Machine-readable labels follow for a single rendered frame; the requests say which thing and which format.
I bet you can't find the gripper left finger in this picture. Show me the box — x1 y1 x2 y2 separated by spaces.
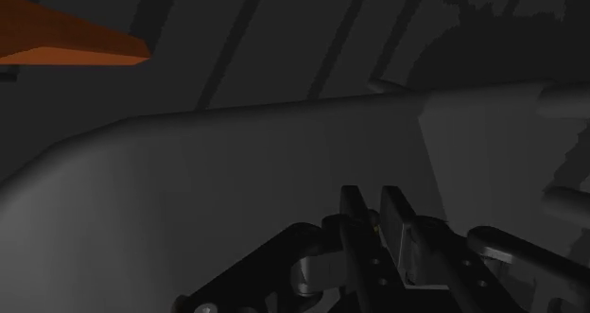
171 184 408 313

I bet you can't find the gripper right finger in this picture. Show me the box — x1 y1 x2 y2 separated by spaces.
379 184 590 313

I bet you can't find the orange flat board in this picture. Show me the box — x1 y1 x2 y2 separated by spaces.
0 0 152 67

